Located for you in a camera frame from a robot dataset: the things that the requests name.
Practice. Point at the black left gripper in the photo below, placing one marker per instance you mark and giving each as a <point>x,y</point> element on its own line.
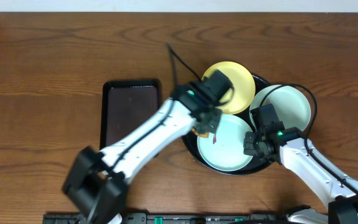
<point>207,125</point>

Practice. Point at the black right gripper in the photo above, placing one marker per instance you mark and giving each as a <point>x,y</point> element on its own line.
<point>248,147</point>

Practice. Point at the yellow green scrub sponge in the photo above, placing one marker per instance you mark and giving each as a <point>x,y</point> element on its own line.
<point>202,135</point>

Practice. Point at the yellow plate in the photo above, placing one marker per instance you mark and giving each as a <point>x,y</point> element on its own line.
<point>243,83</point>

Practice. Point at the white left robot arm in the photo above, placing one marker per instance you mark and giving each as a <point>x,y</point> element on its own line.
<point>98,182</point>

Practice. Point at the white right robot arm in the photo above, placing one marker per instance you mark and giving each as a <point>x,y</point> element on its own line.
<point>290,148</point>

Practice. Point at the black rectangular tray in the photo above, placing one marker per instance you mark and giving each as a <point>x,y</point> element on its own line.
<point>126,104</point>

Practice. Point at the green plate with red smear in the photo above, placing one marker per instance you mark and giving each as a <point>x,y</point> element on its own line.
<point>292,107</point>

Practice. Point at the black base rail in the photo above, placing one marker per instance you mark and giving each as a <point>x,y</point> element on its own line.
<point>197,218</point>

